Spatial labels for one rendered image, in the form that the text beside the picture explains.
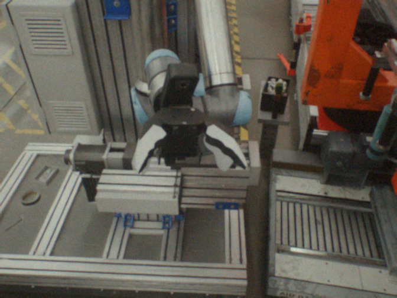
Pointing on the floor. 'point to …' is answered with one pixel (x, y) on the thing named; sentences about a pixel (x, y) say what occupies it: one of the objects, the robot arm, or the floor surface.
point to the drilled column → (267, 140)
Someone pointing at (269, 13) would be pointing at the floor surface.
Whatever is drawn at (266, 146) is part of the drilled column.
